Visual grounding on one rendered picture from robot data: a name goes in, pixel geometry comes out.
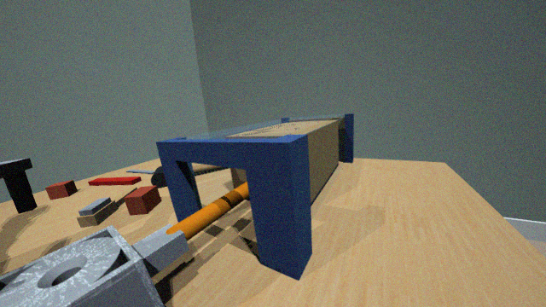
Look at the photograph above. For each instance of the dark blue rectangular frame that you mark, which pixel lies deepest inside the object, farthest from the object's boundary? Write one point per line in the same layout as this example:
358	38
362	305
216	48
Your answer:
274	185

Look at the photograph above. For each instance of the wooden-handled mallet with black head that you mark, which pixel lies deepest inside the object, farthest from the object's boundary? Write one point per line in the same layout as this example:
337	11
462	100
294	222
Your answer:
158	178

